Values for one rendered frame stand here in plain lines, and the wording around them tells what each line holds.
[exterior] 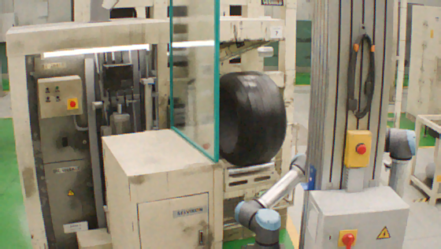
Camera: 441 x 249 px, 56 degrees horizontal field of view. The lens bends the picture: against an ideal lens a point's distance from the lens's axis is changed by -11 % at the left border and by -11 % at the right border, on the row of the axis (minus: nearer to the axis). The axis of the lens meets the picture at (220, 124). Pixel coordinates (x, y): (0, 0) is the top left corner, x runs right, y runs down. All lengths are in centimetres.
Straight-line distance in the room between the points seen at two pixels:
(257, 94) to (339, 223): 126
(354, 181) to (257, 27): 159
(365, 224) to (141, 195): 85
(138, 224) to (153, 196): 13
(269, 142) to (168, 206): 102
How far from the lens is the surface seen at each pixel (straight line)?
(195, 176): 186
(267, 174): 288
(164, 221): 188
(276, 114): 267
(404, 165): 218
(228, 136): 312
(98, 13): 271
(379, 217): 164
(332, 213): 157
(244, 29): 300
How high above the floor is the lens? 192
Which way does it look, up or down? 16 degrees down
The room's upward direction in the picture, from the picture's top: straight up
